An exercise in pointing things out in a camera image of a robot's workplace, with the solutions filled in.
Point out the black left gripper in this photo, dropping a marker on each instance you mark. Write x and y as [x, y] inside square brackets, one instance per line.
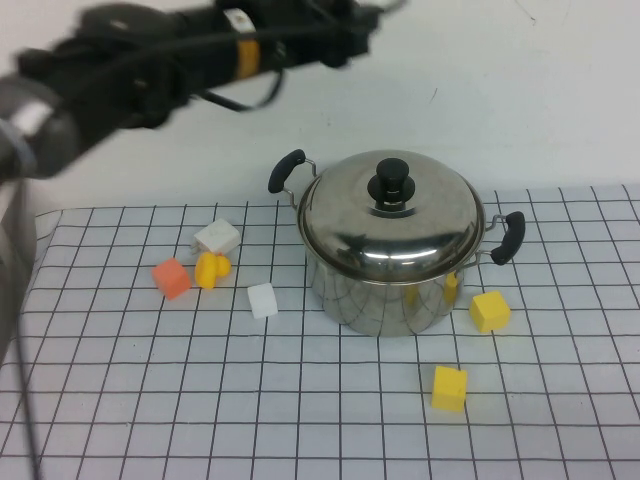
[325, 35]

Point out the steel lid with black knob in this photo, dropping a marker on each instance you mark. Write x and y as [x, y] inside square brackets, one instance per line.
[350, 240]

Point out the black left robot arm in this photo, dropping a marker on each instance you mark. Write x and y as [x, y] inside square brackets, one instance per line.
[125, 85]

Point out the white power adapter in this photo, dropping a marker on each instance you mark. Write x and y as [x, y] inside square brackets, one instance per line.
[217, 236]

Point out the yellow rubber duck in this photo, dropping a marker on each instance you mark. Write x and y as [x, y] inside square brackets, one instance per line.
[207, 272]

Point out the white foam cube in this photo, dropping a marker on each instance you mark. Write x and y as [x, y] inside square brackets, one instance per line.
[262, 301]

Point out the orange foam cube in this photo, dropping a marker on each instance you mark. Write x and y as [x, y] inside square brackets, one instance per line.
[171, 280]

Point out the yellow foam cube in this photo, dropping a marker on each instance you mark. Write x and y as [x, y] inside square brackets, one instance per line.
[490, 311]
[449, 389]

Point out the white black grid tablecloth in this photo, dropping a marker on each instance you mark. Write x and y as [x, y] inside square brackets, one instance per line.
[360, 400]

